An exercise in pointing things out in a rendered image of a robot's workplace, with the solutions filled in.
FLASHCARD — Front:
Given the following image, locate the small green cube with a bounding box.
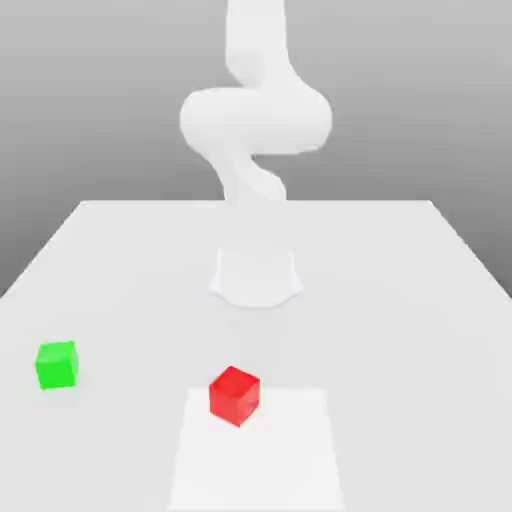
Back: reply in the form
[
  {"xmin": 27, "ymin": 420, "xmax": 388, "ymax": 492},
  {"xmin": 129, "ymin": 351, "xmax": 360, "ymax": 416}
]
[{"xmin": 34, "ymin": 339, "xmax": 80, "ymax": 391}]

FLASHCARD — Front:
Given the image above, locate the small red cube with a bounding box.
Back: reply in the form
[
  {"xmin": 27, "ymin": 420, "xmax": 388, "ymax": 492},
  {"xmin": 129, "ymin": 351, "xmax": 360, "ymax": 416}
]
[{"xmin": 208, "ymin": 365, "xmax": 262, "ymax": 428}]

